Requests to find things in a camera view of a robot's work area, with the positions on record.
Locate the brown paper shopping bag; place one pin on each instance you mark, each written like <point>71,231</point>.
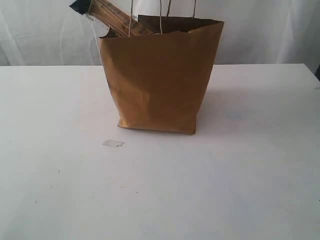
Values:
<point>158,81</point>

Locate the spaghetti packet with Italian flag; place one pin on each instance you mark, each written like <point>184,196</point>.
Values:
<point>110,16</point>

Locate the white backdrop curtain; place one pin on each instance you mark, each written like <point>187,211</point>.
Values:
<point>49,32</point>

